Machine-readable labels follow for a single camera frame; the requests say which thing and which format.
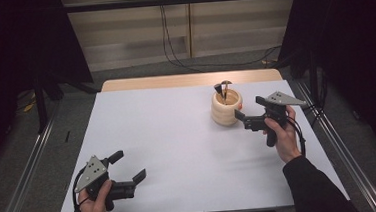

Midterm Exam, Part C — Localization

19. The person's right hand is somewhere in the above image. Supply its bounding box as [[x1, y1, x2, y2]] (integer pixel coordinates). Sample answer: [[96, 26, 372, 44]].
[[260, 103, 303, 166]]

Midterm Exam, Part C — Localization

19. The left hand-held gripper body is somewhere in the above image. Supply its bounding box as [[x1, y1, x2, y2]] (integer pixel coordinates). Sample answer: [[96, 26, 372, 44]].
[[71, 152, 139, 212]]

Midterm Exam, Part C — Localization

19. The black wall cable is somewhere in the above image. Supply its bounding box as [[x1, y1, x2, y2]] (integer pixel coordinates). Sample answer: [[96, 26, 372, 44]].
[[162, 0, 283, 71], [159, 0, 206, 77]]

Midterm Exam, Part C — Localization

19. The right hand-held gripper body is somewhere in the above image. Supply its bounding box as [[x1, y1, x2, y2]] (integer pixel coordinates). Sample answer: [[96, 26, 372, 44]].
[[241, 89, 312, 150]]

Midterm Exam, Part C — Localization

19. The black stand post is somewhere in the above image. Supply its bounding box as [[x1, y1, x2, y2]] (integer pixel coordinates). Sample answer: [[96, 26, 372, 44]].
[[306, 48, 321, 108], [32, 70, 50, 134]]

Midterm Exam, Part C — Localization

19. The left hand-held gripper cable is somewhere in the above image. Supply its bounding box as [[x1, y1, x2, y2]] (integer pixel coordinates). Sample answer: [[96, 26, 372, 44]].
[[69, 167, 94, 212]]

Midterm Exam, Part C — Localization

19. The black horizontal frame bar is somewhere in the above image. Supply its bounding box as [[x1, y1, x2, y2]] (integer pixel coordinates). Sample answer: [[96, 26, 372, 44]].
[[63, 0, 249, 13]]

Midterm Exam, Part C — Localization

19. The hand-held gripper cable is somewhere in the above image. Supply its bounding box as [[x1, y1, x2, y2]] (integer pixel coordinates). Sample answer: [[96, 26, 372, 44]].
[[69, 167, 94, 212], [286, 115, 308, 158]]

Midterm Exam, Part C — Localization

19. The yellow floor tape piece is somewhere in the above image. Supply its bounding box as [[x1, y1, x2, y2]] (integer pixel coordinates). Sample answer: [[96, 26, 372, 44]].
[[22, 102, 37, 113]]

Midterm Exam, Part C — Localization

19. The cream ribbed holder cup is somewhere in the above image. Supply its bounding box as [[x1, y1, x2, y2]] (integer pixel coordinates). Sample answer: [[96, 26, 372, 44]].
[[209, 87, 246, 128]]

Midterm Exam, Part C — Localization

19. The wooden table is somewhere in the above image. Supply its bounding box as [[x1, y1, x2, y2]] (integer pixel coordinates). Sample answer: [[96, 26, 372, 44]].
[[99, 67, 283, 94]]

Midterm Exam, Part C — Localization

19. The metal floor rail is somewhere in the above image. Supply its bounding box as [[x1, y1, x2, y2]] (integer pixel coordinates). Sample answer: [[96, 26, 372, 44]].
[[293, 74, 376, 212], [0, 99, 69, 212]]

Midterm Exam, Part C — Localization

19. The black curtain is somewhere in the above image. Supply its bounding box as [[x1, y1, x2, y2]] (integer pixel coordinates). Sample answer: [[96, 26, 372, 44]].
[[0, 0, 100, 177], [273, 0, 376, 170]]

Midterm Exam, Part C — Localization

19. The black makeup brush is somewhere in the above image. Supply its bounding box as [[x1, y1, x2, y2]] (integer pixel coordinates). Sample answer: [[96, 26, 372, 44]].
[[213, 82, 228, 105]]

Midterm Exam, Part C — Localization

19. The right hand-held gripper cable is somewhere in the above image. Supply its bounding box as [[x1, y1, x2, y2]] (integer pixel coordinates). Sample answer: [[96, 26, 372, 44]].
[[286, 115, 308, 158]]

